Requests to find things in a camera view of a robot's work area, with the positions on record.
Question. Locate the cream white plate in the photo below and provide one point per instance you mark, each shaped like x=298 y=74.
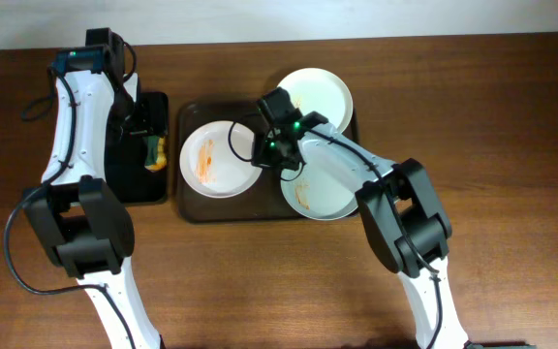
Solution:
x=316 y=89

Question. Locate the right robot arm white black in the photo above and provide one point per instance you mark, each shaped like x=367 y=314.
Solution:
x=403 y=218

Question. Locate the brown serving tray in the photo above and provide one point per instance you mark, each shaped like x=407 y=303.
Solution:
x=263 y=201

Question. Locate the pinkish white plate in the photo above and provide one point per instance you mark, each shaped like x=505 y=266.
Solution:
x=207 y=162

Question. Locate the light blue plate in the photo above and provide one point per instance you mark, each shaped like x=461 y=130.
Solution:
x=313 y=193

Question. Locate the black tray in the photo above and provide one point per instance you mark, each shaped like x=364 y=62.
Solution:
x=126 y=176

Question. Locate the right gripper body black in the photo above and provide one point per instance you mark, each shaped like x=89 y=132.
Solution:
x=269 y=158

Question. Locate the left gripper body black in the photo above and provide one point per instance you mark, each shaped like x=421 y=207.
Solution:
x=143 y=128

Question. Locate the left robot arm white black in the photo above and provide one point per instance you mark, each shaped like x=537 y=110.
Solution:
x=81 y=225

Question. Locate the yellow green sponge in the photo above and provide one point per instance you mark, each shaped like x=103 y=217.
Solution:
x=155 y=159

